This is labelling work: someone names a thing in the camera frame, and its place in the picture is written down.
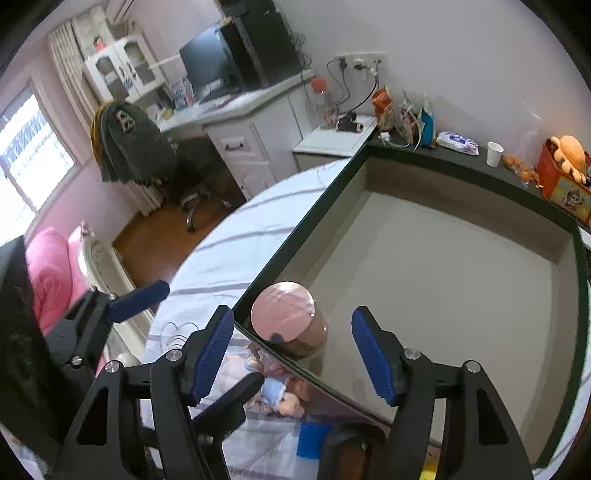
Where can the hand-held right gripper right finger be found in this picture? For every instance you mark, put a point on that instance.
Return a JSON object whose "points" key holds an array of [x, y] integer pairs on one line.
{"points": [[374, 355]]}

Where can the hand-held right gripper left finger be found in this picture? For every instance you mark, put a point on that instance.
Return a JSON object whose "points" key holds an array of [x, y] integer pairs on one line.
{"points": [[210, 360]]}

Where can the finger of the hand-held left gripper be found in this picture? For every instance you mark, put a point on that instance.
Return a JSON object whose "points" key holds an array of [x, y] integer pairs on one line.
{"points": [[138, 301], [226, 410]]}

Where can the round pink tin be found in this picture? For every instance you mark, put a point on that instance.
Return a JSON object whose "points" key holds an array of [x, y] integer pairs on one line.
{"points": [[286, 314]]}

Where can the blue toy car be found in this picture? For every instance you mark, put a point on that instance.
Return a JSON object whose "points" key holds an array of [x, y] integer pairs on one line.
{"points": [[311, 441]]}

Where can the large pink box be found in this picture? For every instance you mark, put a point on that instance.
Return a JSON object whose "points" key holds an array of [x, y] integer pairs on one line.
{"points": [[438, 277]]}

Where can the pink blanket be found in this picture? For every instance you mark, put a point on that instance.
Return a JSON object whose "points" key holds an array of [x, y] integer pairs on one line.
{"points": [[51, 277]]}

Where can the white radiator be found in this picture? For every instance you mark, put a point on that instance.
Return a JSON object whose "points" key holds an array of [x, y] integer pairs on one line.
{"points": [[145, 196]]}

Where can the black office chair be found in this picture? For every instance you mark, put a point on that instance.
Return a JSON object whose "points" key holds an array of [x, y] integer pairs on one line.
{"points": [[198, 170]]}

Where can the window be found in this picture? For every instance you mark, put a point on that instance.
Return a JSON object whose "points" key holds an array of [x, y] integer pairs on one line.
{"points": [[32, 161]]}

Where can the white desk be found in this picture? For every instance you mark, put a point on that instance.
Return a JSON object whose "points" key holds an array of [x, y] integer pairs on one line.
{"points": [[240, 129]]}

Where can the blue white carton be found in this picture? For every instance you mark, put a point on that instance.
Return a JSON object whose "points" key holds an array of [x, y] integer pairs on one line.
{"points": [[182, 94]]}

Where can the white nightstand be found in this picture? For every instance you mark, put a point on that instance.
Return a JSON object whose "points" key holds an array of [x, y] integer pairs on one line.
{"points": [[332, 141]]}

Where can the wet wipes pack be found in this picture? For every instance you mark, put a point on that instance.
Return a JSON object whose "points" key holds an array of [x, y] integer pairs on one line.
{"points": [[457, 142]]}

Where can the white glass-door cabinet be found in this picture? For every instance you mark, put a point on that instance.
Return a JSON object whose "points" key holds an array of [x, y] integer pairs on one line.
{"points": [[120, 69]]}

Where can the small black device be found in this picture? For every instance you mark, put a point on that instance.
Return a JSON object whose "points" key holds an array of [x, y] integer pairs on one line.
{"points": [[350, 122]]}

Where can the white paper cup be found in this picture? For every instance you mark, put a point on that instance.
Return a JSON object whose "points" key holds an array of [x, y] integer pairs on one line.
{"points": [[495, 154]]}

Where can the teal snack bag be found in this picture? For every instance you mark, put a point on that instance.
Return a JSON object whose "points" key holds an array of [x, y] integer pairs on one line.
{"points": [[427, 124]]}

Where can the clear plastic packet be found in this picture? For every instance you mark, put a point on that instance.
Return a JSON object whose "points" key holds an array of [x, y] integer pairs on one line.
{"points": [[406, 120]]}

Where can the orange snack bag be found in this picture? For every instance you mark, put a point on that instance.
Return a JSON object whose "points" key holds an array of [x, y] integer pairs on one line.
{"points": [[382, 108]]}

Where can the black computer monitor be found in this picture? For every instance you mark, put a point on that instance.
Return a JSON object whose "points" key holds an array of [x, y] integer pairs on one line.
{"points": [[207, 60]]}

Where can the beige curtain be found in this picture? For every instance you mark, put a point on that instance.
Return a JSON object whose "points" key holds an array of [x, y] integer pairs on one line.
{"points": [[69, 60]]}

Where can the red printed storage box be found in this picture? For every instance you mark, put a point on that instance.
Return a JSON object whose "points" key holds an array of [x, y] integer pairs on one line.
{"points": [[561, 184]]}

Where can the clear bottle with red cap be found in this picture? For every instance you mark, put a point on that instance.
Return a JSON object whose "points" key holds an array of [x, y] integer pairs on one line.
{"points": [[323, 104]]}

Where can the clear plastic bag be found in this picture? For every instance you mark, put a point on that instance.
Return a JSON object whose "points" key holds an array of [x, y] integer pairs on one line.
{"points": [[528, 134]]}

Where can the orange plush toy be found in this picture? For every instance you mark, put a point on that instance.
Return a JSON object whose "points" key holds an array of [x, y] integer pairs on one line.
{"points": [[570, 150]]}

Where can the black computer tower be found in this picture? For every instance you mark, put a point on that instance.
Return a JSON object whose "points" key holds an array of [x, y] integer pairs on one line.
{"points": [[263, 41]]}

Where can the white air conditioner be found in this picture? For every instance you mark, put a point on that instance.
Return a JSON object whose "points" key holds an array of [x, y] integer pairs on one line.
{"points": [[119, 9]]}

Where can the white bed frame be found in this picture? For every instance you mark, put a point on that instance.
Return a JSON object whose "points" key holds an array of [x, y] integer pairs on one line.
{"points": [[106, 272]]}

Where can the white wall socket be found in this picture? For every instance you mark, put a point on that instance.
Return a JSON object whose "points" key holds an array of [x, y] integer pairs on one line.
{"points": [[360, 61]]}

